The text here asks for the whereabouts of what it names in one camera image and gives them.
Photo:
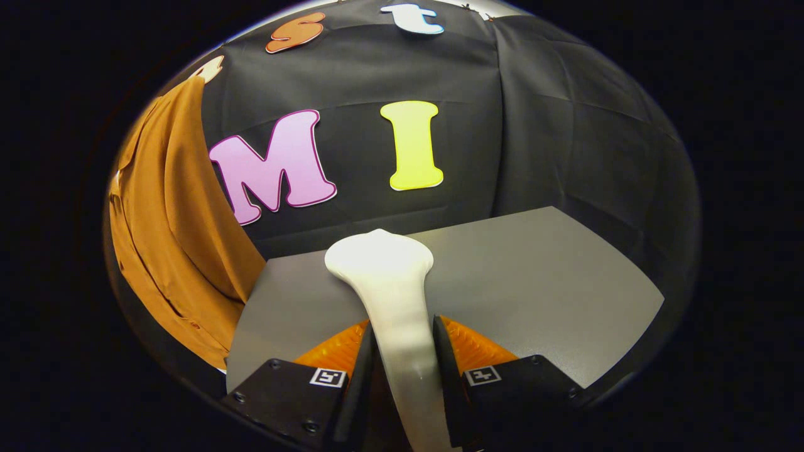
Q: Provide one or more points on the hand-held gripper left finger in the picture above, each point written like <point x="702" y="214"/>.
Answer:
<point x="295" y="402"/>

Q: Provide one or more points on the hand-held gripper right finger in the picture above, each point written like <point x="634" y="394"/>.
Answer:
<point x="515" y="395"/>

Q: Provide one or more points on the white garment steamer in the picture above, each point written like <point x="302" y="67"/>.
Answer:
<point x="392" y="282"/>

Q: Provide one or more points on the brown button-up shirt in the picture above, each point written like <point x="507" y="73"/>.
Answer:
<point x="169" y="220"/>

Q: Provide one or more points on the grey table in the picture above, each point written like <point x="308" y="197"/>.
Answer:
<point x="534" y="282"/>

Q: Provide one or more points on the black backdrop cloth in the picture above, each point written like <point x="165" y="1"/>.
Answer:
<point x="565" y="125"/>

